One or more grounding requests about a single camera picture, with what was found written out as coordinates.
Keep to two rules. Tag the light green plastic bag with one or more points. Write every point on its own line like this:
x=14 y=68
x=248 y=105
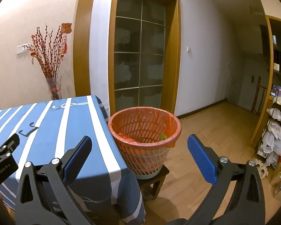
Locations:
x=162 y=137

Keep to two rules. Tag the wooden shelf unit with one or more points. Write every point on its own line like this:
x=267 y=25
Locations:
x=271 y=42

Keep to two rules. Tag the white wall socket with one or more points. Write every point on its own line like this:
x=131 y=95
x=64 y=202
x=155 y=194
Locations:
x=22 y=48

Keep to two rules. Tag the red dried branches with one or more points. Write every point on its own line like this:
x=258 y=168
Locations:
x=47 y=50

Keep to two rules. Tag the red hanging ornament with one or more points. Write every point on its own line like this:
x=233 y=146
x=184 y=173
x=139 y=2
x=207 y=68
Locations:
x=65 y=30

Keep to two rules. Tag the small wooden stool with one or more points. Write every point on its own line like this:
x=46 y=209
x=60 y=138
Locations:
x=150 y=188

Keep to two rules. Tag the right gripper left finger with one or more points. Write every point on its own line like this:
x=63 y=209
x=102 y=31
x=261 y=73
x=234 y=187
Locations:
x=43 y=195

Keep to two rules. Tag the glass panel door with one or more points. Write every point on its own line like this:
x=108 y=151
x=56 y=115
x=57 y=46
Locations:
x=144 y=54

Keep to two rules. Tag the blue white striped tablecloth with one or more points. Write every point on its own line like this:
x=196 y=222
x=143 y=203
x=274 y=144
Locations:
x=48 y=129

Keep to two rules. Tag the orange lined trash basket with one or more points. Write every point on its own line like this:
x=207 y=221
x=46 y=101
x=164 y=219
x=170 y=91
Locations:
x=144 y=124

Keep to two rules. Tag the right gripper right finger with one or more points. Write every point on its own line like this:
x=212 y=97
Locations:
x=247 y=202

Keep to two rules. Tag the metal rack with bags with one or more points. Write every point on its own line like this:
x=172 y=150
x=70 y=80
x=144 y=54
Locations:
x=269 y=146

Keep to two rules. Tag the glass vase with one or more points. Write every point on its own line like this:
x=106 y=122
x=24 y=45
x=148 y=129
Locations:
x=54 y=88

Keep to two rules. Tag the orange plastic bag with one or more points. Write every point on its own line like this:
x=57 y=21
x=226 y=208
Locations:
x=126 y=138

